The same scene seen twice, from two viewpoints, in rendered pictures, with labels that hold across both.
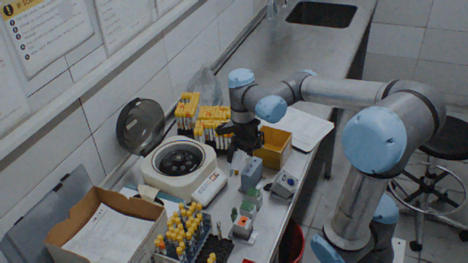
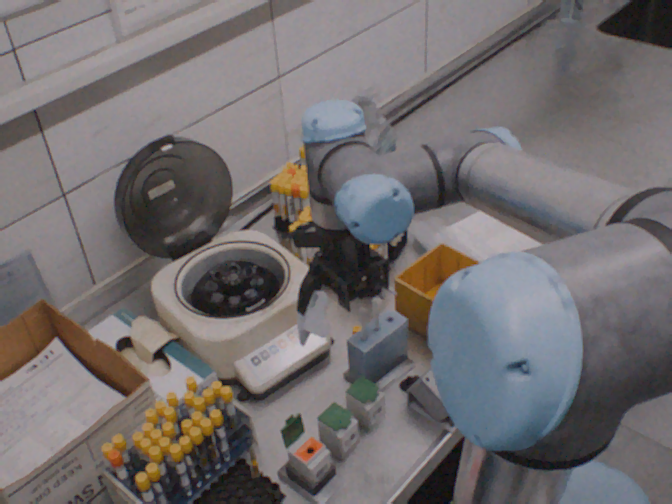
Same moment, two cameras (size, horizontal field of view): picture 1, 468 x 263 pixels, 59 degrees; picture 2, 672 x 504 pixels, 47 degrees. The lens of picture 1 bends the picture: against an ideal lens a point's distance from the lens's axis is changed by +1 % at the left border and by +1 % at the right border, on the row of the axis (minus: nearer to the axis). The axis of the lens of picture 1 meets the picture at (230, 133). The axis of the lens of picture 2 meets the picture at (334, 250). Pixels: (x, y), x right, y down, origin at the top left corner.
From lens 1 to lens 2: 0.40 m
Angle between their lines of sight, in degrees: 14
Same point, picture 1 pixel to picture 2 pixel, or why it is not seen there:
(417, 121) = (634, 325)
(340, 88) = (530, 186)
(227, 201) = (312, 394)
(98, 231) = (27, 393)
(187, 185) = (225, 340)
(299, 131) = not seen: hidden behind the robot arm
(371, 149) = (476, 377)
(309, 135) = not seen: hidden behind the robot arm
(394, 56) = not seen: outside the picture
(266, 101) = (358, 186)
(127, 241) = (68, 430)
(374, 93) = (594, 216)
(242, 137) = (333, 262)
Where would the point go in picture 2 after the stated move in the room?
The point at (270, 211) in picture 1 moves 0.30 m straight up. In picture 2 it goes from (394, 441) to (392, 297)
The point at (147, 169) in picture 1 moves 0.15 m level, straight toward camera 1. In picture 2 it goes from (163, 288) to (147, 352)
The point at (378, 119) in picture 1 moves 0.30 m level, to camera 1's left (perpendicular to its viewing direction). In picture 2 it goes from (504, 293) to (55, 234)
